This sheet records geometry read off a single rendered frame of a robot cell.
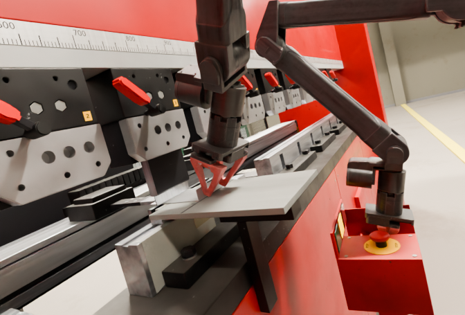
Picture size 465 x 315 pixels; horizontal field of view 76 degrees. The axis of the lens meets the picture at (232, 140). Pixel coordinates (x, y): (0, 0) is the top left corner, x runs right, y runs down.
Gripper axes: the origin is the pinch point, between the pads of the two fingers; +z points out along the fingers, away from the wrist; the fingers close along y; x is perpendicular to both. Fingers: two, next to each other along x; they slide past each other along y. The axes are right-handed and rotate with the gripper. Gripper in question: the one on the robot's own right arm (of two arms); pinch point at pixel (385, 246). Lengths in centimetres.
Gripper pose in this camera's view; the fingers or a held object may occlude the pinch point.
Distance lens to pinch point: 86.4
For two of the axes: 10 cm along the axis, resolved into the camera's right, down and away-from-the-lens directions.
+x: -4.3, 1.8, -8.9
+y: -9.0, -0.7, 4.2
